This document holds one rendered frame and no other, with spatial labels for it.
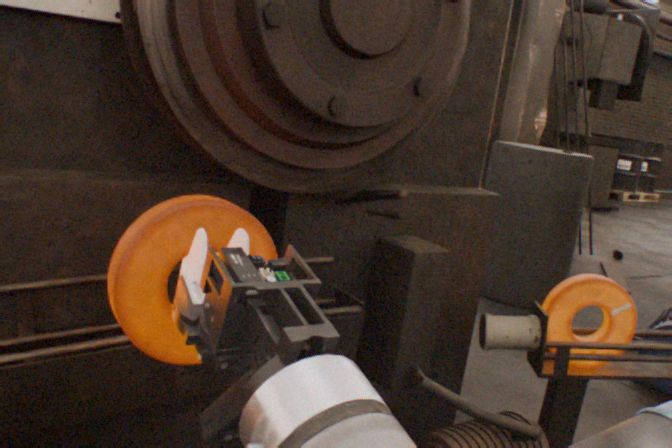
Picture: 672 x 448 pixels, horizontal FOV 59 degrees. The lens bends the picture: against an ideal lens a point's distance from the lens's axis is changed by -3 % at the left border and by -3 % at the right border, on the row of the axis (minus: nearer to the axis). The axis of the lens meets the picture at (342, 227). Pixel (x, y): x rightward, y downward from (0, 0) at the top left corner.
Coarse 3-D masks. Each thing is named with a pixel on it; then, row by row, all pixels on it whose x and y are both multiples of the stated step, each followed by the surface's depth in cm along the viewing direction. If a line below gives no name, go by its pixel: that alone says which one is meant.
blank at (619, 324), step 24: (576, 288) 96; (600, 288) 96; (552, 312) 97; (576, 312) 97; (624, 312) 96; (552, 336) 97; (576, 336) 100; (600, 336) 98; (624, 336) 97; (576, 360) 98
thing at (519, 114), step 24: (528, 0) 474; (552, 0) 453; (528, 24) 474; (552, 24) 459; (504, 48) 479; (528, 48) 475; (552, 48) 466; (504, 72) 486; (528, 72) 460; (504, 96) 492; (528, 96) 465; (504, 120) 496; (528, 120) 471; (528, 144) 478
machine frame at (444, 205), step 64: (0, 64) 68; (64, 64) 72; (128, 64) 76; (0, 128) 70; (64, 128) 74; (128, 128) 78; (448, 128) 109; (0, 192) 67; (64, 192) 71; (128, 192) 75; (192, 192) 80; (256, 192) 97; (448, 192) 105; (0, 256) 69; (64, 256) 73; (0, 320) 70; (64, 320) 74; (448, 320) 113; (448, 384) 118
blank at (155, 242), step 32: (160, 224) 51; (192, 224) 53; (224, 224) 54; (256, 224) 56; (128, 256) 50; (160, 256) 52; (128, 288) 51; (160, 288) 52; (128, 320) 52; (160, 320) 53; (160, 352) 54; (192, 352) 56
